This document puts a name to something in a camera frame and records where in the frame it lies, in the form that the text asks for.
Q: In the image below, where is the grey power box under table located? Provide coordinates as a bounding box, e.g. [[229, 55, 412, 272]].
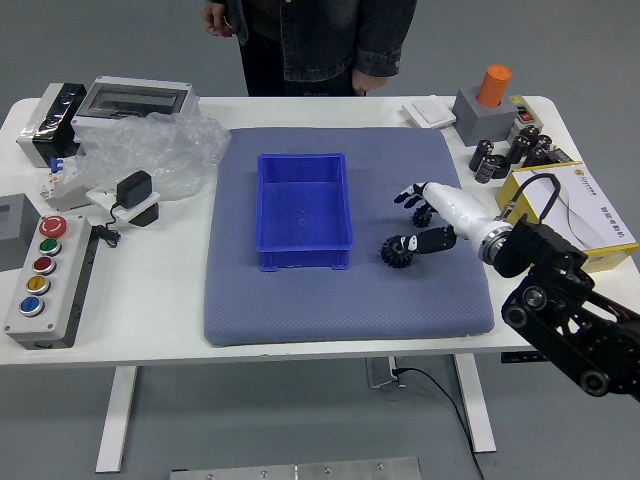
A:
[[364, 356, 406, 390]]

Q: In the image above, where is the orange cylinder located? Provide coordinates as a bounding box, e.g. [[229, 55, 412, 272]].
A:
[[475, 64, 513, 107]]

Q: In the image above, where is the person's left hand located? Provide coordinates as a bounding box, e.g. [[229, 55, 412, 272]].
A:
[[349, 67, 389, 97]]

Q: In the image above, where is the grey cube block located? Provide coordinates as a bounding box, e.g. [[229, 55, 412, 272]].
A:
[[453, 87, 519, 148]]

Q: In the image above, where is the clear plastic bag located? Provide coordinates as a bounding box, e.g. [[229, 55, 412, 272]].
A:
[[74, 112, 232, 202]]

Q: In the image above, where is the black grey enclosure box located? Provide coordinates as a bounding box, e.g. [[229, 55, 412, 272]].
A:
[[15, 82, 89, 169]]

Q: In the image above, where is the white wall switch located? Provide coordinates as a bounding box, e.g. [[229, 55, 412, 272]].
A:
[[402, 98, 457, 129]]

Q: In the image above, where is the grey-blue mat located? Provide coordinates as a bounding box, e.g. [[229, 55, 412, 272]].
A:
[[202, 126, 496, 349]]

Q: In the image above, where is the black adapter cord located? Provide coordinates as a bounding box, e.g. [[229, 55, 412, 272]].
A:
[[92, 199, 125, 249]]

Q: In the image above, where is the grey metal plate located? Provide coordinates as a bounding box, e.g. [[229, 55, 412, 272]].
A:
[[169, 455, 421, 480]]

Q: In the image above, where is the person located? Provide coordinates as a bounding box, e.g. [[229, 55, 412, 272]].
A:
[[202, 0, 419, 99]]

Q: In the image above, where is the white table leg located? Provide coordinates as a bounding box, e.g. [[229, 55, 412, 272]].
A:
[[94, 366, 139, 474], [453, 353, 498, 454]]

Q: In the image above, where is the person's right hand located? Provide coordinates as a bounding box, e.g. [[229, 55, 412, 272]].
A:
[[202, 2, 236, 37]]

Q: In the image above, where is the big black gear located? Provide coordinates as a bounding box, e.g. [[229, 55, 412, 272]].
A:
[[380, 233, 414, 270]]

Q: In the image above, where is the black power cable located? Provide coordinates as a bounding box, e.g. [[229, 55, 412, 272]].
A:
[[394, 367, 486, 480]]

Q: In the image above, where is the blue plastic box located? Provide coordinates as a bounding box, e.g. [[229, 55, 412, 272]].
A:
[[255, 152, 355, 274]]

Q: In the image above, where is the black power adapter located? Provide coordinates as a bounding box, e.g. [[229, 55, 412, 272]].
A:
[[115, 170, 154, 209]]

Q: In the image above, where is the white bracket with black base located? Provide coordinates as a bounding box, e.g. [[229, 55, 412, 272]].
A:
[[84, 185, 162, 229]]

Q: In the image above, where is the grey distribution box clear lid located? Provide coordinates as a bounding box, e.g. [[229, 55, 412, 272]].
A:
[[72, 75, 201, 132]]

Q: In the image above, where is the grey push button control box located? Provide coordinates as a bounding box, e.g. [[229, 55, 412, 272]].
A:
[[2, 214, 94, 351]]

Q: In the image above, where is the grey switch box red button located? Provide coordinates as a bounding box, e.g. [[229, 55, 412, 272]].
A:
[[505, 95, 544, 144]]

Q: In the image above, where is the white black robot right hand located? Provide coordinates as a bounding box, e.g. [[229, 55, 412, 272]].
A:
[[393, 181, 502, 254]]

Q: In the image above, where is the white blue circuit breaker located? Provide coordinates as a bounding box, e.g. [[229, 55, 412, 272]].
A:
[[39, 154, 89, 214]]

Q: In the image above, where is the yellow white cardboard box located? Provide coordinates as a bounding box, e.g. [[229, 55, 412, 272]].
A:
[[495, 160, 640, 274]]

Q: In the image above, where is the grey square box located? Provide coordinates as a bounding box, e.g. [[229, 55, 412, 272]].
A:
[[0, 193, 42, 274]]

